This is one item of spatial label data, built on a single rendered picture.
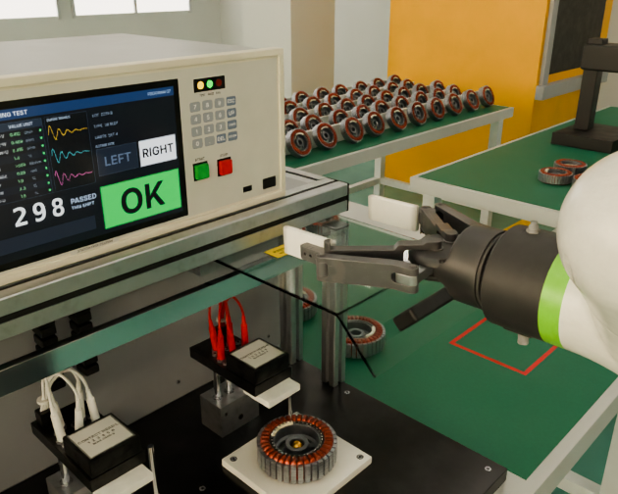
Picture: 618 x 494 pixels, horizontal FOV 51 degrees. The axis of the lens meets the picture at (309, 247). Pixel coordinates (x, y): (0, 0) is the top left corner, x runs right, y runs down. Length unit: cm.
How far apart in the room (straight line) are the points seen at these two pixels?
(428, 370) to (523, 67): 315
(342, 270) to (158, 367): 52
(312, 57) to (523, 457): 400
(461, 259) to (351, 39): 679
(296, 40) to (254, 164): 379
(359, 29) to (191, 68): 648
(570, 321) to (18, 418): 71
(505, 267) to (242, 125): 43
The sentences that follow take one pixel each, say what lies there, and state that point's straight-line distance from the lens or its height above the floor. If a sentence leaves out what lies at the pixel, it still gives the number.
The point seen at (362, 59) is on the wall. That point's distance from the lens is 725.
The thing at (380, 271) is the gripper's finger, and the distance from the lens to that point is 59.
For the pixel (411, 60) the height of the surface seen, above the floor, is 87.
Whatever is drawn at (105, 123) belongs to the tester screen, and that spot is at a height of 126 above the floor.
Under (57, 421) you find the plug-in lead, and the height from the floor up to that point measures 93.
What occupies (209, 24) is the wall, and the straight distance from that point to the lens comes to 879.
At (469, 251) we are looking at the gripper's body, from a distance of 58.
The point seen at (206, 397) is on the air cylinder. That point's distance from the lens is 101.
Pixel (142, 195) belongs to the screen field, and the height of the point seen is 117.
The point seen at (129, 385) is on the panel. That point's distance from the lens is 103.
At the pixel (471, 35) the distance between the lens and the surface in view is 434.
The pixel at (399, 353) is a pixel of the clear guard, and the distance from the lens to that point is 75.
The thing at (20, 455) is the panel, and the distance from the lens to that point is 99.
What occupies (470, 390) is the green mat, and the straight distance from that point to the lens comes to 117.
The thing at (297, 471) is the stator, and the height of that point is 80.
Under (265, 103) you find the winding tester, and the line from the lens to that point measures 88.
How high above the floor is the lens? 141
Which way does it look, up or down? 23 degrees down
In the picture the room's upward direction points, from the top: straight up
